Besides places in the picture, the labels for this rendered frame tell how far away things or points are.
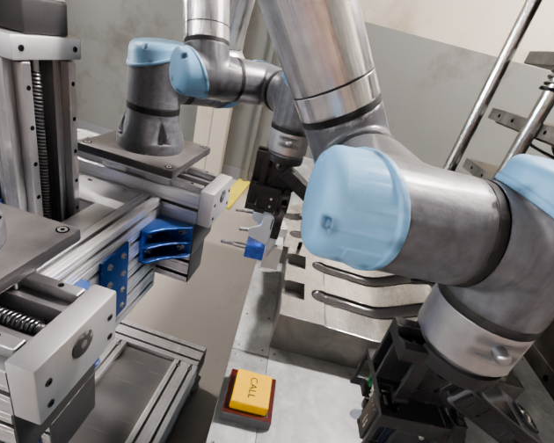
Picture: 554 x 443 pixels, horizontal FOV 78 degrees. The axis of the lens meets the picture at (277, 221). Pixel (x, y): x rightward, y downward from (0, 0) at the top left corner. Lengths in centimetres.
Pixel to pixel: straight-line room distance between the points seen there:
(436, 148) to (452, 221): 314
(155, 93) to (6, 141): 29
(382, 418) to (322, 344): 39
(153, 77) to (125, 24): 298
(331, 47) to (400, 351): 24
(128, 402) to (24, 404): 87
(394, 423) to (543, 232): 19
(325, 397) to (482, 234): 52
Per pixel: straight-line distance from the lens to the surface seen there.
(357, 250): 21
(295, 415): 66
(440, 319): 30
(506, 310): 28
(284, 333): 70
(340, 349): 72
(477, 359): 30
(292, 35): 30
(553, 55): 183
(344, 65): 30
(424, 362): 32
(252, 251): 72
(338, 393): 71
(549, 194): 25
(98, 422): 132
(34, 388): 46
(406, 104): 324
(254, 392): 61
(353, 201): 19
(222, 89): 62
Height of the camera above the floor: 133
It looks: 27 degrees down
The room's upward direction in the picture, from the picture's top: 15 degrees clockwise
